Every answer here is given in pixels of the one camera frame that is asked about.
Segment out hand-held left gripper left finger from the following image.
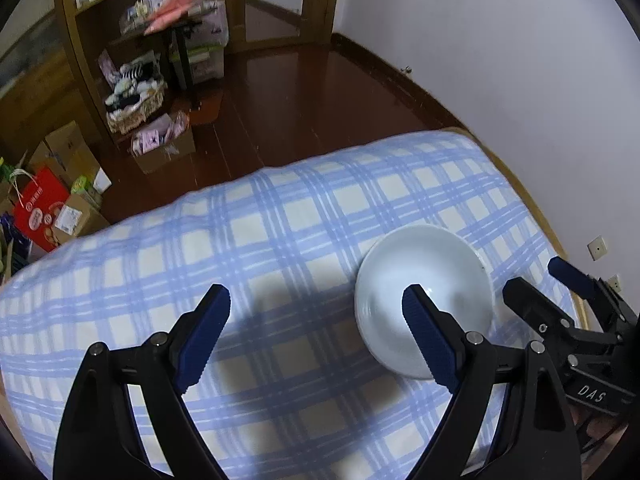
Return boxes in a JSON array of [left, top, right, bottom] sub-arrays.
[[52, 284, 232, 480]]

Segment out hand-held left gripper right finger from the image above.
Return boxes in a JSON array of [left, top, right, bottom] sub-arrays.
[[402, 284, 585, 480]]

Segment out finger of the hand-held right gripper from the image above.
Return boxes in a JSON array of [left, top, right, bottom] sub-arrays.
[[502, 276, 618, 361], [547, 256, 640, 335]]

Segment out white bowl with orange print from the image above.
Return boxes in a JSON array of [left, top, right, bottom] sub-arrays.
[[354, 225, 497, 381]]

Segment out blue checked blanket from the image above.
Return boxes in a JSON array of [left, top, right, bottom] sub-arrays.
[[0, 130, 583, 480]]

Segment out labelled cardboard box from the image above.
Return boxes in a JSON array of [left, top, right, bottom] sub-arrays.
[[50, 192, 112, 249]]

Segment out cardboard box of pink packets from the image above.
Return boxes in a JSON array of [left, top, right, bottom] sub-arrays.
[[130, 111, 197, 175]]

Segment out green packet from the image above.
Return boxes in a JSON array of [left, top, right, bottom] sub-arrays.
[[70, 174, 103, 206]]

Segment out red gift bag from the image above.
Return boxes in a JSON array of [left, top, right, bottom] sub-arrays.
[[9, 167, 68, 253]]

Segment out large cardboard box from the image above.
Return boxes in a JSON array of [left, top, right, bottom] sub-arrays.
[[27, 120, 103, 196]]

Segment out wicker basket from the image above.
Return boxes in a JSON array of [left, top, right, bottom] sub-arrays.
[[102, 50, 169, 136]]

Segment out small side table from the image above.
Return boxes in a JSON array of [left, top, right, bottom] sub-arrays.
[[112, 15, 211, 91]]

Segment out pink patterned bag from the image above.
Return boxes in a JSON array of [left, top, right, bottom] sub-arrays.
[[97, 50, 121, 86]]

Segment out wooden wardrobe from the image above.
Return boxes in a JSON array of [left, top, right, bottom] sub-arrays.
[[0, 5, 121, 156]]

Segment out white printed carton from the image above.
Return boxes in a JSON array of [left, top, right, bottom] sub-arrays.
[[170, 0, 231, 86]]

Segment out pink papers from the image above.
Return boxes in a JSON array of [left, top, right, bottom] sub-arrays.
[[142, 0, 206, 36]]

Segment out wooden corner shelf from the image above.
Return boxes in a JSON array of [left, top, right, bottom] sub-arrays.
[[52, 0, 166, 126]]

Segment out wooden door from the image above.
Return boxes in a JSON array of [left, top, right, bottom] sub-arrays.
[[220, 0, 346, 56]]

